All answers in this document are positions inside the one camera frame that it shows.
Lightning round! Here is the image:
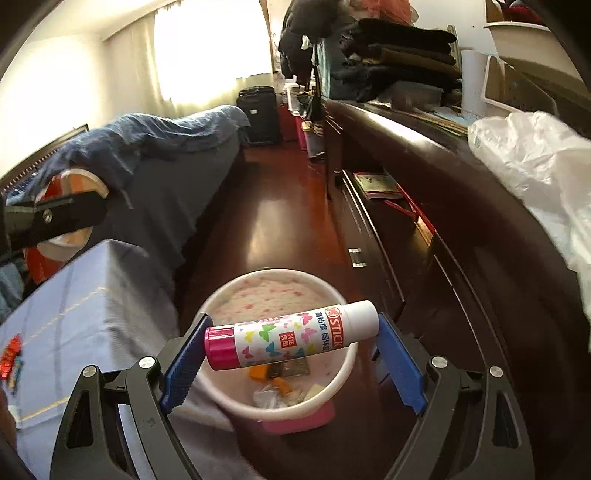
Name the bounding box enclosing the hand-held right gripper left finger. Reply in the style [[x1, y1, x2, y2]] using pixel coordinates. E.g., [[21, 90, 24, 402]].
[[50, 313, 215, 480]]

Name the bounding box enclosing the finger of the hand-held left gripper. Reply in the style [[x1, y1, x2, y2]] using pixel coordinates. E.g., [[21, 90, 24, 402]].
[[0, 189, 110, 254]]

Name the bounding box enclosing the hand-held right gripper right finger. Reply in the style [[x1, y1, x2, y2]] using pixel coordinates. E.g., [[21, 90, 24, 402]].
[[375, 313, 532, 480]]

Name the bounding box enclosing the red and white snack wrapper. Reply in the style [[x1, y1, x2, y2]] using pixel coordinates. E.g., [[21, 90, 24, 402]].
[[23, 167, 109, 284]]

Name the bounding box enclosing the white butterfly print glue stick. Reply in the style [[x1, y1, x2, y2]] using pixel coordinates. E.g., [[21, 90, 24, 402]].
[[204, 300, 380, 371]]

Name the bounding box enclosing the pink dotted waste bin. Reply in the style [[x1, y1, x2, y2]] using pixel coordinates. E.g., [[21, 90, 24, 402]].
[[191, 269, 360, 435]]

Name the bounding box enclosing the light blue fleece robe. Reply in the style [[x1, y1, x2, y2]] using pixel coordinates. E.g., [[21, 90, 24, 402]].
[[0, 256, 26, 324]]

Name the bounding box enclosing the blue patterned duvet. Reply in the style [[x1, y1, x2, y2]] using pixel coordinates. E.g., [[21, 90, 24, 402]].
[[28, 105, 252, 208]]

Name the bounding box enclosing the dark wooden dresser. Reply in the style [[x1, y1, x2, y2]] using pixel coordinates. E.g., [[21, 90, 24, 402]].
[[323, 99, 591, 480]]

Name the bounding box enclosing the bed with dark headboard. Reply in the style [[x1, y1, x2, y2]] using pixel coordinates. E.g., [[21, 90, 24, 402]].
[[0, 105, 252, 301]]

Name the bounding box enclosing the red crinkled wrapper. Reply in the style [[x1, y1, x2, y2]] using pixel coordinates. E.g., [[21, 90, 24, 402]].
[[0, 335, 24, 384]]

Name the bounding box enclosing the cream window curtain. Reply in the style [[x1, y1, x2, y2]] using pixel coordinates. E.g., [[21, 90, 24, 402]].
[[104, 0, 278, 116]]

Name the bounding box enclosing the small printed booklet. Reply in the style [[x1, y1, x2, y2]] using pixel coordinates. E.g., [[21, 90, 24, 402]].
[[353, 172, 403, 200]]

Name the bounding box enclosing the black suitcase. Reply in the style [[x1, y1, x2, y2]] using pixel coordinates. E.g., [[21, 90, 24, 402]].
[[236, 85, 281, 147]]

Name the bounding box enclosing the white plastic bag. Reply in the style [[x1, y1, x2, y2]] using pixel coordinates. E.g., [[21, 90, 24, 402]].
[[467, 111, 591, 319]]

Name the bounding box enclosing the red storage box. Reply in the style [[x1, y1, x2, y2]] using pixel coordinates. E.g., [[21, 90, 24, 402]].
[[277, 104, 301, 144]]

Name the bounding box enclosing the white roll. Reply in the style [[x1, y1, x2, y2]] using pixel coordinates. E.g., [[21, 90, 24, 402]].
[[462, 50, 491, 121]]

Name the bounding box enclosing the cream stacking bin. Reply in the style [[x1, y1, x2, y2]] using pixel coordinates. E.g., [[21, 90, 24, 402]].
[[484, 0, 555, 58], [480, 54, 573, 114]]

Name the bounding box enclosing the black hanging coat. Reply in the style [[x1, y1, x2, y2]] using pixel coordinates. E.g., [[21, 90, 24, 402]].
[[278, 0, 356, 84]]

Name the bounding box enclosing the stack of folded dark clothes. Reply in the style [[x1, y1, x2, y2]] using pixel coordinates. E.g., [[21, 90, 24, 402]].
[[339, 17, 462, 100]]

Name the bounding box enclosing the clothes heap in bin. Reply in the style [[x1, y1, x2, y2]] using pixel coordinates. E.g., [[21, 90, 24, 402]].
[[503, 0, 541, 21]]

